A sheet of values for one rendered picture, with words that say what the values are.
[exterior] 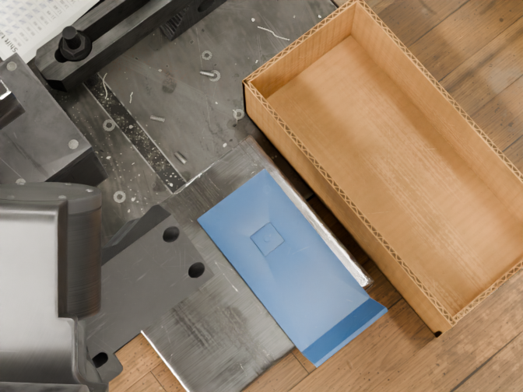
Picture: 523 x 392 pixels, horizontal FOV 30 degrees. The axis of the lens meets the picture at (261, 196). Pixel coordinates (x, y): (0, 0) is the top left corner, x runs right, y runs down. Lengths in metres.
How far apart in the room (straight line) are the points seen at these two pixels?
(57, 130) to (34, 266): 0.34
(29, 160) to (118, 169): 0.10
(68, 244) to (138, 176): 0.38
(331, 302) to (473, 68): 0.25
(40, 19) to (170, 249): 0.36
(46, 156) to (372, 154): 0.27
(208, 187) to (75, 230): 0.36
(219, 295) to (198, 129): 0.15
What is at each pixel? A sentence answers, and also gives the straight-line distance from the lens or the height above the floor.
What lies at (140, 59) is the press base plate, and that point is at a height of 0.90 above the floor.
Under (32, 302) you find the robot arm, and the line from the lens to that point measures 0.44.
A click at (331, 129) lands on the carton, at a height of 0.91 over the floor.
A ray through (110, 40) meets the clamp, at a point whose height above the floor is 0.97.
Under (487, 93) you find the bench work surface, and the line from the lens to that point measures 0.87.
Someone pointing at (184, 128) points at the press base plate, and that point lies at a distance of 0.84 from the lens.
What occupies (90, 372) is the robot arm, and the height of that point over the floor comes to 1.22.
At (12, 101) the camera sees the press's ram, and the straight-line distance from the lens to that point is 0.62.
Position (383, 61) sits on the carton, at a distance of 0.84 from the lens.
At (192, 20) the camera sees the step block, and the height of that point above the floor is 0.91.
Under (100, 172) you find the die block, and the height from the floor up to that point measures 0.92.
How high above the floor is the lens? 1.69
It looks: 75 degrees down
